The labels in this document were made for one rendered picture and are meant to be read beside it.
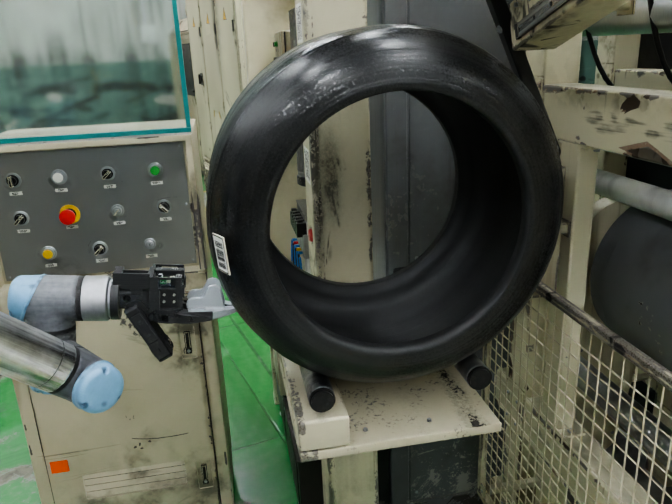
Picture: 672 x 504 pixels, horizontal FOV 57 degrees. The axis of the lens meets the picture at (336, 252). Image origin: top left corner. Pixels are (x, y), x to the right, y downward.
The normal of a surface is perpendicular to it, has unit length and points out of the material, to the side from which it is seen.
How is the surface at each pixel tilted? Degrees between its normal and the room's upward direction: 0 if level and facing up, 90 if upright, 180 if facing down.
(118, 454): 90
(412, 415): 0
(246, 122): 64
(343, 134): 90
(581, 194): 90
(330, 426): 90
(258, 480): 0
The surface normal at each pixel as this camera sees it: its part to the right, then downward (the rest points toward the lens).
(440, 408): -0.04, -0.95
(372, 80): 0.14, 0.13
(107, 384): 0.73, 0.19
